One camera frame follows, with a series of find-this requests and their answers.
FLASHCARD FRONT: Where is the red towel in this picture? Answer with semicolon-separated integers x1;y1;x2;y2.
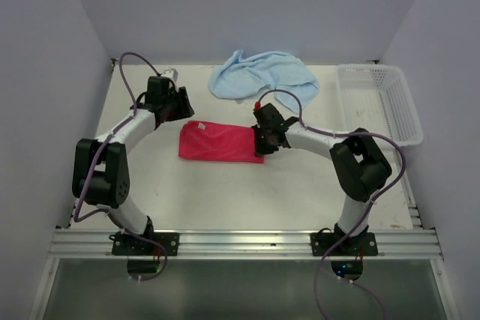
178;121;265;164

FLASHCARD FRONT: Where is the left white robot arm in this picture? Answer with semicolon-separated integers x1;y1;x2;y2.
72;68;194;255

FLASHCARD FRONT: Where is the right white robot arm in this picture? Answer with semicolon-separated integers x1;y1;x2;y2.
253;103;392;255

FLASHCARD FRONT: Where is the light blue towel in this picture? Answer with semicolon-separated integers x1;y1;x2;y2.
208;49;320;114

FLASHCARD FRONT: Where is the white plastic basket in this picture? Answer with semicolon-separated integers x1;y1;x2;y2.
334;64;424;147

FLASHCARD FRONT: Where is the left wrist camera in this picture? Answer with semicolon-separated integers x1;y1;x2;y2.
161;68;178;82

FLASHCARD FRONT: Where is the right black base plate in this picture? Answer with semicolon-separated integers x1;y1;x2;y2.
310;232;379;257

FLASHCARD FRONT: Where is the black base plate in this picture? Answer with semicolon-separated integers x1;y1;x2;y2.
310;232;379;257
109;232;180;256

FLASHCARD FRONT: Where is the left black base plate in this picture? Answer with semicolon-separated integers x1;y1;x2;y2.
109;232;180;256

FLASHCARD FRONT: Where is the aluminium mounting rail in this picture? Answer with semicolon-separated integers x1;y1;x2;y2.
48;229;443;260

